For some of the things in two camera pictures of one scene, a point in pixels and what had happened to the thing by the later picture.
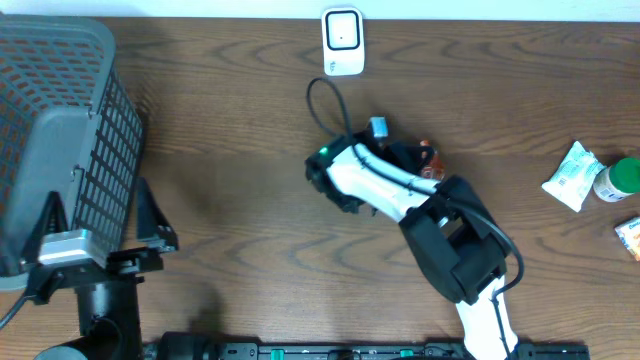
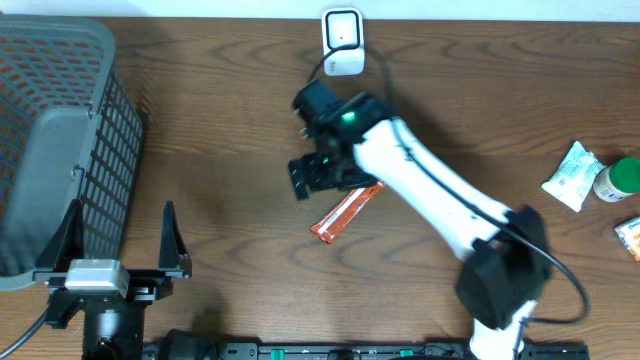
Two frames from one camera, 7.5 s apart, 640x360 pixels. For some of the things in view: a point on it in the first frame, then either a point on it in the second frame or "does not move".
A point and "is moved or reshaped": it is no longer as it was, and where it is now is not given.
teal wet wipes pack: x=574 y=177 does not move
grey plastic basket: x=68 y=125 does not move
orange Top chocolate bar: x=436 y=169 is moved or reshaped
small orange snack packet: x=629 y=233 does not move
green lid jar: x=619 y=180 does not move
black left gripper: x=154 y=230 -> x=149 y=286
